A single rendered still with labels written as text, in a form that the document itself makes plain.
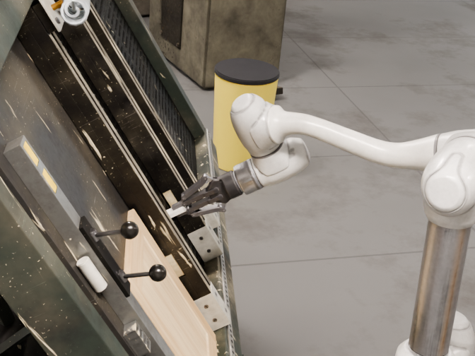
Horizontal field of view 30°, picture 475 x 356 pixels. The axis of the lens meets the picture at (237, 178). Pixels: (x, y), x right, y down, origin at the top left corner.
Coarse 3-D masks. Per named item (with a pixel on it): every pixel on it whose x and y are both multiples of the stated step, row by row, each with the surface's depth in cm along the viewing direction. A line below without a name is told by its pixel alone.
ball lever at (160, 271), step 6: (156, 264) 187; (120, 270) 193; (150, 270) 187; (156, 270) 186; (162, 270) 186; (120, 276) 192; (126, 276) 192; (132, 276) 191; (138, 276) 190; (144, 276) 190; (150, 276) 187; (156, 276) 186; (162, 276) 186
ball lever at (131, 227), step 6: (126, 222) 182; (132, 222) 182; (90, 228) 188; (126, 228) 181; (132, 228) 181; (138, 228) 182; (90, 234) 187; (96, 234) 187; (102, 234) 186; (108, 234) 185; (114, 234) 184; (126, 234) 181; (132, 234) 181; (96, 240) 188
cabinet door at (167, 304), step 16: (128, 240) 225; (144, 240) 235; (128, 256) 218; (144, 256) 229; (160, 256) 242; (128, 272) 211; (144, 288) 217; (160, 288) 230; (176, 288) 244; (144, 304) 210; (160, 304) 224; (176, 304) 237; (192, 304) 251; (160, 320) 217; (176, 320) 230; (192, 320) 245; (176, 336) 224; (192, 336) 238; (208, 336) 251; (176, 352) 217; (192, 352) 231; (208, 352) 244
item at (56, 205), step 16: (16, 144) 176; (16, 160) 176; (32, 160) 177; (32, 176) 178; (32, 192) 180; (48, 192) 180; (48, 208) 182; (64, 208) 182; (64, 224) 184; (64, 240) 185; (80, 240) 186; (80, 256) 188; (96, 256) 188; (112, 288) 192; (112, 304) 194; (128, 304) 194; (128, 320) 196; (144, 320) 198; (160, 336) 204; (160, 352) 201
